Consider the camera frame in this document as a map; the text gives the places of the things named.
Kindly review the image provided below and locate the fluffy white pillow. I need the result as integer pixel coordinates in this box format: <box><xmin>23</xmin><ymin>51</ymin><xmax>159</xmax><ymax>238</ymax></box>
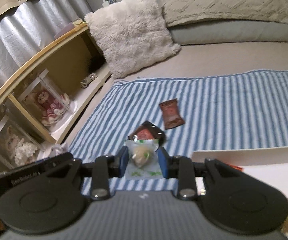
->
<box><xmin>84</xmin><ymin>0</ymin><xmax>182</xmax><ymax>79</ymax></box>

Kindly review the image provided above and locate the grey folded duvet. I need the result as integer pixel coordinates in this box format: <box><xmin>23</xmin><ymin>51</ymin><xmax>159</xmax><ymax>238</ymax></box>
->
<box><xmin>170</xmin><ymin>15</ymin><xmax>288</xmax><ymax>46</ymax></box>

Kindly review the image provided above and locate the brown snack packet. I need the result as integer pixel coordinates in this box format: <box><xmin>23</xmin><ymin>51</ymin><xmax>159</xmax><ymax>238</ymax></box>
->
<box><xmin>159</xmin><ymin>99</ymin><xmax>185</xmax><ymax>130</ymax></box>

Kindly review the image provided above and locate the crumpled white paper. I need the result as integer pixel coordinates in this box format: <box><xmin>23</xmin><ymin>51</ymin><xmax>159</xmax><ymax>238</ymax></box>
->
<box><xmin>43</xmin><ymin>141</ymin><xmax>71</xmax><ymax>159</ymax></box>

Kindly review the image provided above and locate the wide beige knit pillow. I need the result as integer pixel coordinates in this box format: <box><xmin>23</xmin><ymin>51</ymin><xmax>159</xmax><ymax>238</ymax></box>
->
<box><xmin>160</xmin><ymin>0</ymin><xmax>288</xmax><ymax>28</ymax></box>

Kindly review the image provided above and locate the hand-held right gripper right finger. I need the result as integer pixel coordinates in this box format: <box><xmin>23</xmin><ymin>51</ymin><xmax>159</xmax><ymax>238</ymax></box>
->
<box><xmin>157</xmin><ymin>146</ymin><xmax>244</xmax><ymax>200</ymax></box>

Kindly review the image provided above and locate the blue striped cloth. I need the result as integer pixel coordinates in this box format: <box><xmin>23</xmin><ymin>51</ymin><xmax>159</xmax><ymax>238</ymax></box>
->
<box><xmin>69</xmin><ymin>70</ymin><xmax>288</xmax><ymax>197</ymax></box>

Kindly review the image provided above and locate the doll in red dress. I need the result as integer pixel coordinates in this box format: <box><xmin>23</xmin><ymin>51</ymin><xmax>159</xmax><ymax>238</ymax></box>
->
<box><xmin>28</xmin><ymin>90</ymin><xmax>70</xmax><ymax>126</ymax></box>

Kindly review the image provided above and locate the coiled white cord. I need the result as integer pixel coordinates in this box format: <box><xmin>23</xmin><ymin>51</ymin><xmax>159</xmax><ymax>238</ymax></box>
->
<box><xmin>80</xmin><ymin>73</ymin><xmax>98</xmax><ymax>88</ymax></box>

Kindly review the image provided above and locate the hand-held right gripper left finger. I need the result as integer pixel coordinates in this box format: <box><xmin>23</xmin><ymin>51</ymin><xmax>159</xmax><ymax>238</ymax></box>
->
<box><xmin>47</xmin><ymin>146</ymin><xmax>130</xmax><ymax>200</ymax></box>

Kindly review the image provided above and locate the wooden bedside shelf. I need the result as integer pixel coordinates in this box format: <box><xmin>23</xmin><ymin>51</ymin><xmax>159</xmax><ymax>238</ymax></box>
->
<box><xmin>0</xmin><ymin>22</ymin><xmax>112</xmax><ymax>178</ymax></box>

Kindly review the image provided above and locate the white cardboard box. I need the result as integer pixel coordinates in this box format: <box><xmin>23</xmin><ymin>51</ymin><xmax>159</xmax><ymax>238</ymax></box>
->
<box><xmin>191</xmin><ymin>144</ymin><xmax>288</xmax><ymax>203</ymax></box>

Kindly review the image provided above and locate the doll in white dress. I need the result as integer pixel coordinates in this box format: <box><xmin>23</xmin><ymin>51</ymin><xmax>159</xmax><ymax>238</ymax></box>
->
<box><xmin>0</xmin><ymin>126</ymin><xmax>40</xmax><ymax>167</ymax></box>

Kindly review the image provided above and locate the purple box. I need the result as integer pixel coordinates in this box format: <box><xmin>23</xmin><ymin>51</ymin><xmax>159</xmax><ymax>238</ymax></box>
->
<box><xmin>54</xmin><ymin>21</ymin><xmax>76</xmax><ymax>39</ymax></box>

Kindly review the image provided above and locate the black packet with red circle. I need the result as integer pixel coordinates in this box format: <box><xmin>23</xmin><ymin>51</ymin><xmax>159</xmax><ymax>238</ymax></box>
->
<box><xmin>128</xmin><ymin>120</ymin><xmax>168</xmax><ymax>147</ymax></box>

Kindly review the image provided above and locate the silver pleated curtain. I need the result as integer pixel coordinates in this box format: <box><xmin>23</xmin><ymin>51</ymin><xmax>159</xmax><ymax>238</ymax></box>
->
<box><xmin>0</xmin><ymin>0</ymin><xmax>93</xmax><ymax>105</ymax></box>

